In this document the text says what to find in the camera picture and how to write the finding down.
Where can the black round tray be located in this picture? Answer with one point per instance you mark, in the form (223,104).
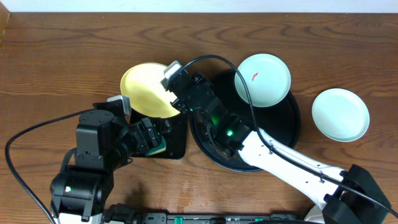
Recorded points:
(281,121)

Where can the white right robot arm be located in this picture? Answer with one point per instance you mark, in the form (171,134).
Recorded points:
(343,196)

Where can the black rectangular tray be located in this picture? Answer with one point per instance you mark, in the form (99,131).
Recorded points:
(174,131)

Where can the green and yellow sponge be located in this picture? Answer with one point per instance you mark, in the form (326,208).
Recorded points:
(158,149)

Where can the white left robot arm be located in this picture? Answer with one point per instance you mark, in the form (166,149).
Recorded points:
(104,143)

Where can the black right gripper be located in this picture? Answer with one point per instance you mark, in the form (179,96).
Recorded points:
(202,81)

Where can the yellow plate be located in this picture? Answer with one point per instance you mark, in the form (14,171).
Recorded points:
(142,84)

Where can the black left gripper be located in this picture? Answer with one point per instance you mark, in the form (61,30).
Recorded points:
(150,134)

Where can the pale green plate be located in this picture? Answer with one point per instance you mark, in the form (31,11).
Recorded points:
(340,115)

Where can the light blue plate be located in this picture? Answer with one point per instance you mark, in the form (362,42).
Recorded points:
(267,77)

